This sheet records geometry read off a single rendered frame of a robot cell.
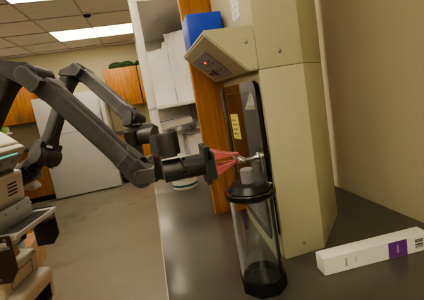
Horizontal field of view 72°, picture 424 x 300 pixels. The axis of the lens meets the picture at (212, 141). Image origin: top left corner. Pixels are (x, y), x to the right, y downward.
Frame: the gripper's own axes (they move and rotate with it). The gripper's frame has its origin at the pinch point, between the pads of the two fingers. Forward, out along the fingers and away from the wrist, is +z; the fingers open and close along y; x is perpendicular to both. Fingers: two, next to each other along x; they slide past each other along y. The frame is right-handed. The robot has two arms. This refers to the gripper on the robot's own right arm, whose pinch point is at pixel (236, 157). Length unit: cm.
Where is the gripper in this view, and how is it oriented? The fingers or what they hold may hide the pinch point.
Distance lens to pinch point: 78.7
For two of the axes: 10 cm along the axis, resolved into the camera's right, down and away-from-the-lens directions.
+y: -1.6, -9.8, -1.5
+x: -2.2, -1.1, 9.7
